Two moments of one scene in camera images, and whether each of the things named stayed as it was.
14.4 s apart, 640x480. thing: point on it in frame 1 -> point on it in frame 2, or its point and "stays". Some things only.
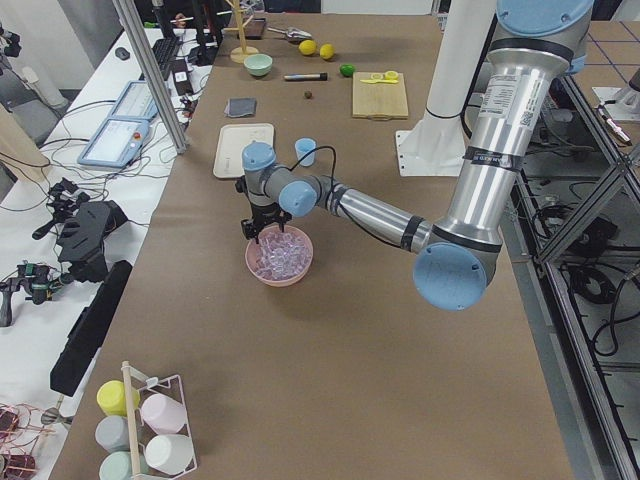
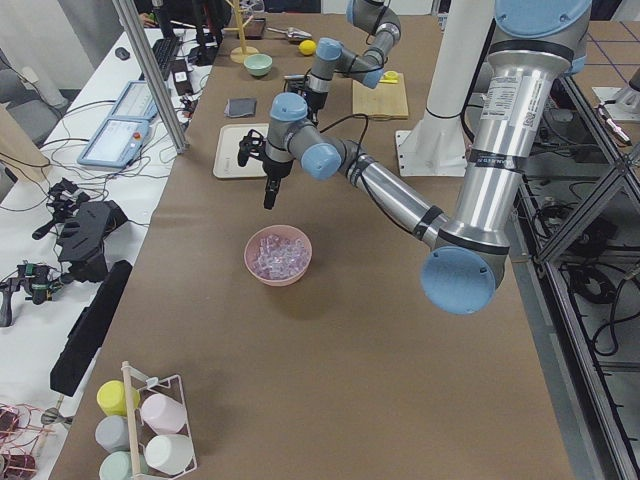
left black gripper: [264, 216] -> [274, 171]
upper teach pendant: [136, 101] stays
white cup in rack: [169, 453] stays
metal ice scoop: [293, 32] stays
